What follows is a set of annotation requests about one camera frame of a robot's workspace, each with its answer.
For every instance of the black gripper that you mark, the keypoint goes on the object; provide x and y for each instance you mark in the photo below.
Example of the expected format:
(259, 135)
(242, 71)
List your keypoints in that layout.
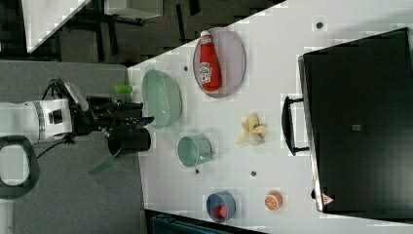
(98, 113)

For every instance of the plush peeled banana toy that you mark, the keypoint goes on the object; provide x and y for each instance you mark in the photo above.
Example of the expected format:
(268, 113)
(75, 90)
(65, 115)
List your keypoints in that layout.
(252, 131)

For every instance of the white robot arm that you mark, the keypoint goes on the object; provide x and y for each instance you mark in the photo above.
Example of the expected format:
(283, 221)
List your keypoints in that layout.
(61, 120)

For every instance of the green metal mug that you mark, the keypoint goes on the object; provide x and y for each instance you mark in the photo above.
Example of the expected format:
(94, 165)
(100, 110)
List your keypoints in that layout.
(194, 150)

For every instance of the green cylinder bottle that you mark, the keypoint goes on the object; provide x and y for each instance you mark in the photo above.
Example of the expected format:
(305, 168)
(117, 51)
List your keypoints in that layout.
(123, 89)

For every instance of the green perforated colander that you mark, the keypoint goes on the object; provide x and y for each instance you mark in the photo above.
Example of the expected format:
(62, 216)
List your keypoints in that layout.
(161, 97)

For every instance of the green slotted spatula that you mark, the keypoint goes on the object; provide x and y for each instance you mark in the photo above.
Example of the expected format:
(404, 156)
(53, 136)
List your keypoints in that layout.
(105, 165)

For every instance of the red ketchup bottle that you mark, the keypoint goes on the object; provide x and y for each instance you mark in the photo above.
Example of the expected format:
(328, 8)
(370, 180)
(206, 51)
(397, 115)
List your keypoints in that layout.
(209, 65)

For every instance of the grey oval plate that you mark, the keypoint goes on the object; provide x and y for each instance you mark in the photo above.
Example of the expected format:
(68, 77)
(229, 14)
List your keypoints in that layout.
(231, 56)

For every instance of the blue bowl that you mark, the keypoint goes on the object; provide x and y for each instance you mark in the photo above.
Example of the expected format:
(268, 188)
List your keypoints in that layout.
(223, 198)

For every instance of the red strawberry toy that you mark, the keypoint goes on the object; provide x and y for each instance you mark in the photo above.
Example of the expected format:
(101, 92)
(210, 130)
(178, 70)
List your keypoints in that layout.
(221, 212)

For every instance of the orange slice toy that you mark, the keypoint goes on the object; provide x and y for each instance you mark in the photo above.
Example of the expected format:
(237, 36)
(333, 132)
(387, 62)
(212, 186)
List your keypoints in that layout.
(273, 200)

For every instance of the black toaster oven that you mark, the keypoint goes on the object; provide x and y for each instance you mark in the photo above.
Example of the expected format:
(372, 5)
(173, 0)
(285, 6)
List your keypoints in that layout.
(357, 100)

